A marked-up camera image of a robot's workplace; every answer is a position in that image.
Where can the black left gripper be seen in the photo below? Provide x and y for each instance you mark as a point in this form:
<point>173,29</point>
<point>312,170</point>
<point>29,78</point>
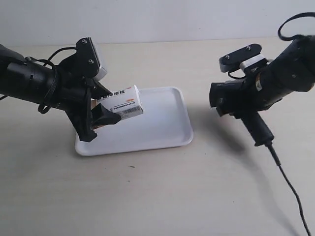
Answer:
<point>75,94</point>

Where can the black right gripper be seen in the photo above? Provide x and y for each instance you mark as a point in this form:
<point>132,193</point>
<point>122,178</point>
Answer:
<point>252,93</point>

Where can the black handheld barcode scanner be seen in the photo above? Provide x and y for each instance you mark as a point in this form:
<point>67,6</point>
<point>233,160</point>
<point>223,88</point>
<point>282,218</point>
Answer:
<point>253,122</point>

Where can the white red medicine box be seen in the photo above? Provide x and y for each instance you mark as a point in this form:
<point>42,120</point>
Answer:
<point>125,102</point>

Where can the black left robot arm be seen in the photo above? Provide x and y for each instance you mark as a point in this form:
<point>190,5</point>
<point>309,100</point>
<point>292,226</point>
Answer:
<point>30,79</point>

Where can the white plastic tray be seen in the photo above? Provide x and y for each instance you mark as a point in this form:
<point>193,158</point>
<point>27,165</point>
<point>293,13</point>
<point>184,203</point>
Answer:
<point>165,123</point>

